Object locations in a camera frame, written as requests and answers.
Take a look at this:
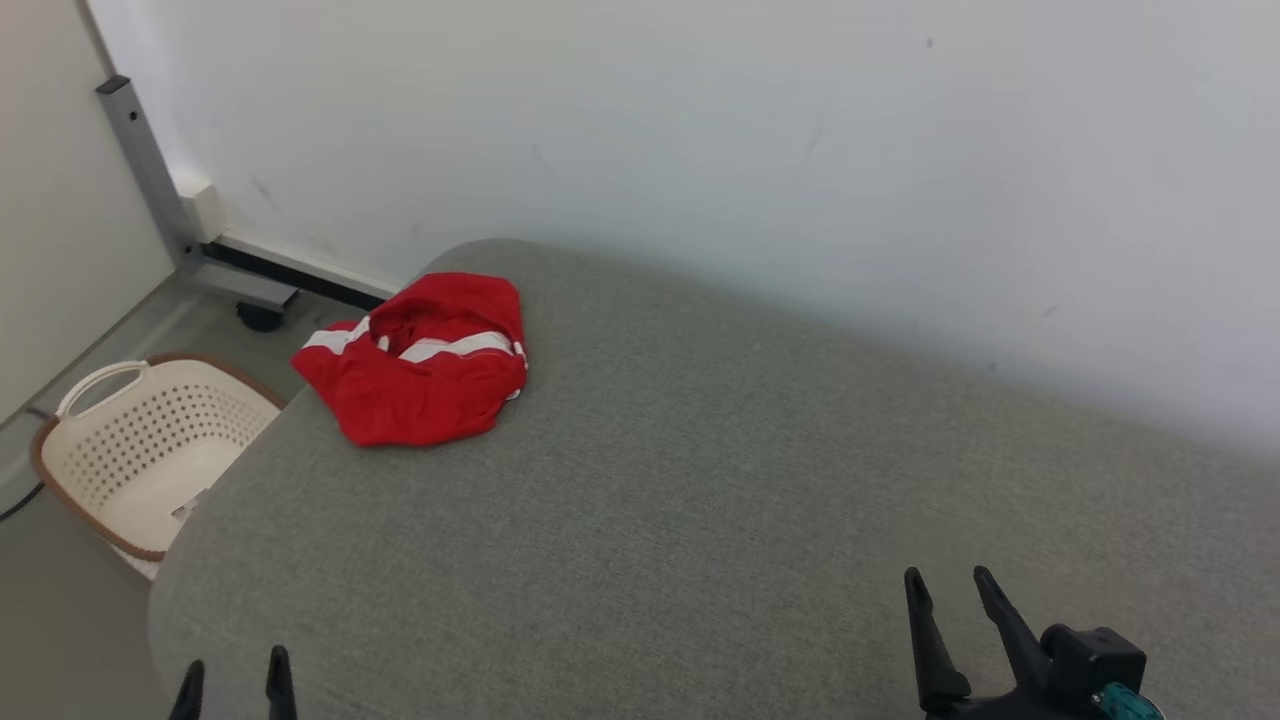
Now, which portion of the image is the teal-plug right camera cable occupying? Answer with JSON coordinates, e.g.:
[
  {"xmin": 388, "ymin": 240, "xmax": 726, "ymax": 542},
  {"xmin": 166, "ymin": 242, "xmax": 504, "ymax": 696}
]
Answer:
[{"xmin": 1090, "ymin": 683, "xmax": 1166, "ymax": 720}]

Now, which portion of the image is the black floor cable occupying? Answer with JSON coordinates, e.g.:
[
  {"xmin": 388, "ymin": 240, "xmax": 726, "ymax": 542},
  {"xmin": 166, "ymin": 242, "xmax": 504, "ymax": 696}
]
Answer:
[{"xmin": 0, "ymin": 405, "xmax": 56, "ymax": 523}]

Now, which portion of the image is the grey metal support frame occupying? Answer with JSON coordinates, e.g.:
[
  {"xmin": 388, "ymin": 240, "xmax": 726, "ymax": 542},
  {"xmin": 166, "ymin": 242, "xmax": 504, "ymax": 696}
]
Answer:
[{"xmin": 95, "ymin": 75, "xmax": 301, "ymax": 313}]

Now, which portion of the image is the cream perforated laundry basket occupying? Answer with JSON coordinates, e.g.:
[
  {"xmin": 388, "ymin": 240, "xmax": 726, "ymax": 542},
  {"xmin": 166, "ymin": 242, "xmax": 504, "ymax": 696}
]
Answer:
[{"xmin": 30, "ymin": 352, "xmax": 289, "ymax": 581}]

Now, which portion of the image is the white bracket block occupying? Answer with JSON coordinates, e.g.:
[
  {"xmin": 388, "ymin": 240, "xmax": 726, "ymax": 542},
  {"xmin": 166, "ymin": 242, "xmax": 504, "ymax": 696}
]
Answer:
[{"xmin": 180, "ymin": 180, "xmax": 229, "ymax": 246}]

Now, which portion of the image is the red Bulls shorts white panel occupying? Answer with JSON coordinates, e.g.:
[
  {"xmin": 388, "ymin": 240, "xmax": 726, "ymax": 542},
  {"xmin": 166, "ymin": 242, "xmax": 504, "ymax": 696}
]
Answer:
[{"xmin": 290, "ymin": 272, "xmax": 529, "ymax": 448}]

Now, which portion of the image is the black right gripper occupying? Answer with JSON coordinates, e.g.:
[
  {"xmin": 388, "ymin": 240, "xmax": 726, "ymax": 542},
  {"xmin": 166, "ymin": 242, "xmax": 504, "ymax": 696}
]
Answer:
[{"xmin": 903, "ymin": 566, "xmax": 1096, "ymax": 720}]

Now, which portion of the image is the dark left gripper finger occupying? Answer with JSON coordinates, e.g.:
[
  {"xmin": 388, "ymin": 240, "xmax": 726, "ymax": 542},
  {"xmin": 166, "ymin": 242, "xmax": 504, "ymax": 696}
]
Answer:
[
  {"xmin": 168, "ymin": 660, "xmax": 206, "ymax": 720},
  {"xmin": 265, "ymin": 645, "xmax": 299, "ymax": 720}
]

